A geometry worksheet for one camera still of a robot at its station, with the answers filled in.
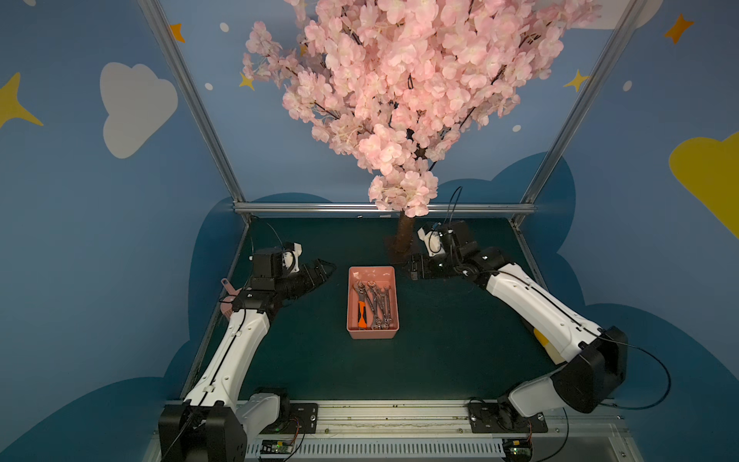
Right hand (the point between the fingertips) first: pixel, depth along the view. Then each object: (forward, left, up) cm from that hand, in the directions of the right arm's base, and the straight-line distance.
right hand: (415, 264), depth 80 cm
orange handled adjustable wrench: (-9, +15, -20) cm, 26 cm away
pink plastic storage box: (+9, +8, -21) cm, 24 cm away
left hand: (-3, +24, 0) cm, 25 cm away
